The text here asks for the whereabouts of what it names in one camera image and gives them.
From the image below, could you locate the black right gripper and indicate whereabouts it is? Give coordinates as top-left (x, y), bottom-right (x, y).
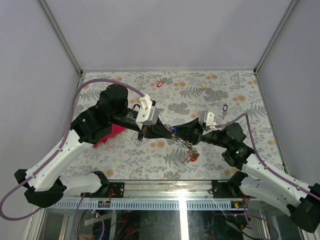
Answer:
top-left (172, 117), bottom-right (231, 149)

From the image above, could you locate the large metal keyring with keys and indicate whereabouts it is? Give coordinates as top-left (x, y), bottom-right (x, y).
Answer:
top-left (164, 124), bottom-right (200, 165)

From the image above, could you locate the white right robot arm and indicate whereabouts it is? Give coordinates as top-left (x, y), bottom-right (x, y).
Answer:
top-left (173, 119), bottom-right (320, 233)

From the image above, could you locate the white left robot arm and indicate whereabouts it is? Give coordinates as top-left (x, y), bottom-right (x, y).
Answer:
top-left (14, 84), bottom-right (172, 208)

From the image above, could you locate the black tag with key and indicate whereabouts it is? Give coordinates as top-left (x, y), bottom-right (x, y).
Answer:
top-left (222, 104), bottom-right (228, 120)

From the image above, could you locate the crumpled pink cloth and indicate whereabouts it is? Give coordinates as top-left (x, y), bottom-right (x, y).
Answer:
top-left (93, 124), bottom-right (126, 148)

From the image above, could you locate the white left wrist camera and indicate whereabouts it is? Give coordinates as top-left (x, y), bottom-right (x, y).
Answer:
top-left (135, 94), bottom-right (160, 130)

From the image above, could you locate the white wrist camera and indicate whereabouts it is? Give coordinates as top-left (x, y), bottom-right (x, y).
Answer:
top-left (135, 94), bottom-right (160, 130)
top-left (198, 110), bottom-right (217, 131)

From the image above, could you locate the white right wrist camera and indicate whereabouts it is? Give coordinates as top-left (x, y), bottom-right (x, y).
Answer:
top-left (198, 110), bottom-right (217, 131)

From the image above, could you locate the aluminium front rail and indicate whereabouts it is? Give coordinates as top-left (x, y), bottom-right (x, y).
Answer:
top-left (37, 179), bottom-right (307, 210)

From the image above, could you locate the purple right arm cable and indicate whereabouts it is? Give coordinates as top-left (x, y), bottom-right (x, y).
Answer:
top-left (214, 112), bottom-right (320, 240)

